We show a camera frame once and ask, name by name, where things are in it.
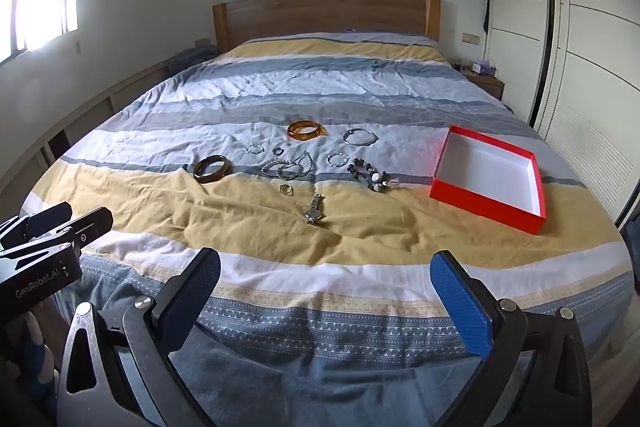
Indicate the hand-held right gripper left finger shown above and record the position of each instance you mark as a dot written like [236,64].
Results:
[195,292]

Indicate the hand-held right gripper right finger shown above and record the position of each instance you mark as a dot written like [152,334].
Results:
[460,302]

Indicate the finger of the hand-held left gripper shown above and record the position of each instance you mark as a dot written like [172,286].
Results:
[92,224]
[35,222]

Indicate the dark brown bangle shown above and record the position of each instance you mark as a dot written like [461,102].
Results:
[201,177]

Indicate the red shallow box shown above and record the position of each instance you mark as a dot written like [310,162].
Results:
[487,167]

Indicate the silver wristwatch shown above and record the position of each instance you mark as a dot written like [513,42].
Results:
[314,208]

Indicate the low beige cabinet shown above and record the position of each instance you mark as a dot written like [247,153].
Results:
[90,112]

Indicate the amber bangle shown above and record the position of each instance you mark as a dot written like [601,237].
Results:
[296,135]

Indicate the blue crumpled cloth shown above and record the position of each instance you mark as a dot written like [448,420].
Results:
[192,59]

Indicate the thin silver bangle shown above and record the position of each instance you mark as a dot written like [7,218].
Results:
[345,137]

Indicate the wooden nightstand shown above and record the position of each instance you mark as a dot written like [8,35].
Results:
[487,84]

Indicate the purple tissue box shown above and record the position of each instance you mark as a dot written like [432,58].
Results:
[482,68]

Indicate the white sliding wardrobe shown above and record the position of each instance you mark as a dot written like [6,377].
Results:
[575,32]

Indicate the wooden headboard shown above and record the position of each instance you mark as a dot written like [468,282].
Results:
[325,14]

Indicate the wall socket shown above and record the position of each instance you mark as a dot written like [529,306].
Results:
[202,43]

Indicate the gold wall switch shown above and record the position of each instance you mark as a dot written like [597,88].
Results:
[471,39]

